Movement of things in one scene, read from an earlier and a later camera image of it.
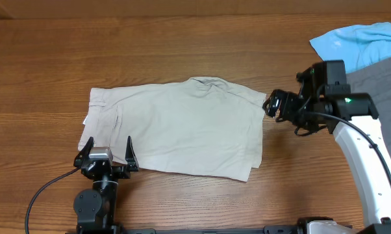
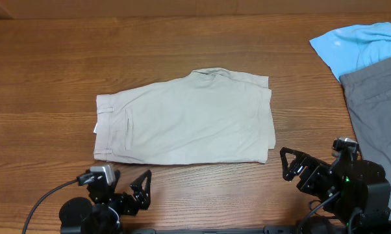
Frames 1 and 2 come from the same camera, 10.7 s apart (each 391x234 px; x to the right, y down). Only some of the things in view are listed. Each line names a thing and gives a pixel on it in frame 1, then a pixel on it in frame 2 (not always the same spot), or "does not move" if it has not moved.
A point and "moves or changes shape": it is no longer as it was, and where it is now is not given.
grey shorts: [384, 84] does not move
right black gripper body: [290, 111] → [318, 182]
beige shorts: [201, 127] moves or changes shape
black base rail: [290, 229] does not move
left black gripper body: [119, 173] → [121, 203]
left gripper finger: [130, 157] → [141, 190]
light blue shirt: [360, 45] does not move
